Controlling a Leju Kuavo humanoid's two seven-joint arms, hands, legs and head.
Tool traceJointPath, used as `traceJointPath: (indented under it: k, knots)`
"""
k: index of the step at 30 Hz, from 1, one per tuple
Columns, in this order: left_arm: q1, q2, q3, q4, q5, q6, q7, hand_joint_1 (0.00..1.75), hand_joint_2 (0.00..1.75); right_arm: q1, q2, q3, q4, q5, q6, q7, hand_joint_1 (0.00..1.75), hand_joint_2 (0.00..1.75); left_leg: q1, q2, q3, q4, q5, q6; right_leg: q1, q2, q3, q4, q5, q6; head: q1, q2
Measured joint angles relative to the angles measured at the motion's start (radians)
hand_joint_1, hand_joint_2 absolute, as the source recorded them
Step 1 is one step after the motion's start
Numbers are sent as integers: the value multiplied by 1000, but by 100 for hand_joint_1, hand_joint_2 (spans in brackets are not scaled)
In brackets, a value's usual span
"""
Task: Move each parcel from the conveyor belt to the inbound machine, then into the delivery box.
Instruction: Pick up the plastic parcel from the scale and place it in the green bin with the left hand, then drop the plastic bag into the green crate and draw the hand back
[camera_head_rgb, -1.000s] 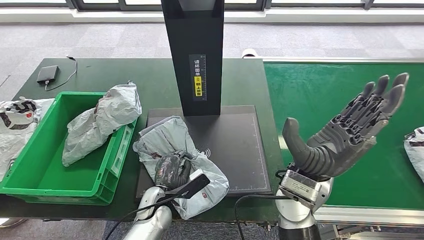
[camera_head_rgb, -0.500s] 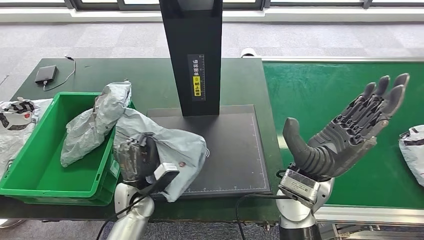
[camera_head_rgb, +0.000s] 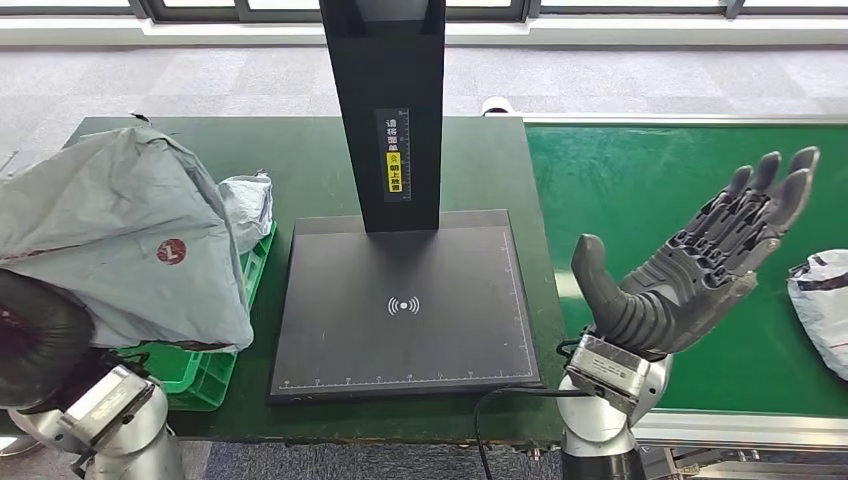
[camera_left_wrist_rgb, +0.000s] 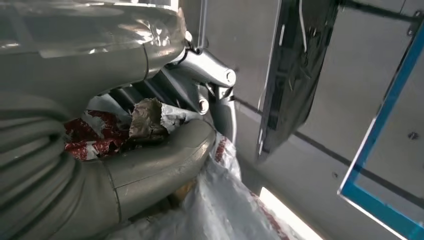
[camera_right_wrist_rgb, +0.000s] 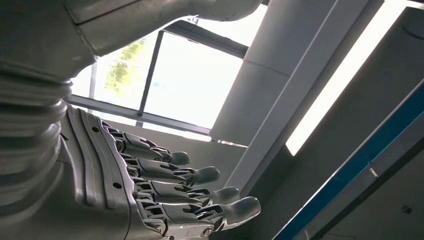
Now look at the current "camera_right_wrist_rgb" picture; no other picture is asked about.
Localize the long ceiling light strip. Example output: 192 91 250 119
285 0 424 157

